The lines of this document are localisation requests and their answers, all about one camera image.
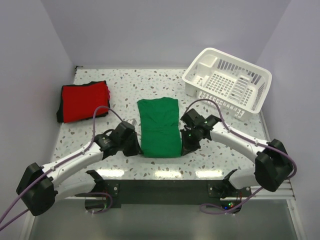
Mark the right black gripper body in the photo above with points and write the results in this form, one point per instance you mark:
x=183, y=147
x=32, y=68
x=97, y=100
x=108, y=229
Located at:
x=191, y=140

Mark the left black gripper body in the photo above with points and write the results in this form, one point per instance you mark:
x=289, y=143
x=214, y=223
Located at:
x=129, y=147

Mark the green t-shirt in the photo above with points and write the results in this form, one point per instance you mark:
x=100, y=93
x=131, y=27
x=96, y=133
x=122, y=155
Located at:
x=159, y=123

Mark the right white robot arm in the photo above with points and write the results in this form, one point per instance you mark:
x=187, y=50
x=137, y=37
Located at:
x=272, y=165

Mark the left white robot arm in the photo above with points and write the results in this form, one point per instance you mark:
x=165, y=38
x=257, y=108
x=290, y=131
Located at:
x=41, y=186

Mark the pink folded t-shirt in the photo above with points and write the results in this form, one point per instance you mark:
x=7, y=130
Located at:
x=108, y=93

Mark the white plastic basket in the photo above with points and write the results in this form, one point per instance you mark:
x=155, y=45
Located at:
x=234, y=84

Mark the red folded t-shirt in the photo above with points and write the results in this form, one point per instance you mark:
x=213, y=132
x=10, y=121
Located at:
x=83, y=100

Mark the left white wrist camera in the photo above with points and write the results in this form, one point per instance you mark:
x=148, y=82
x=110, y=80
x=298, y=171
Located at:
x=132, y=122

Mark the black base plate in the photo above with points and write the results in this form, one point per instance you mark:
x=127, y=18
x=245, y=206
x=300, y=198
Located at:
x=101, y=200

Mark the aluminium frame rail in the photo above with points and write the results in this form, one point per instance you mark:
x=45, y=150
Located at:
x=290, y=190

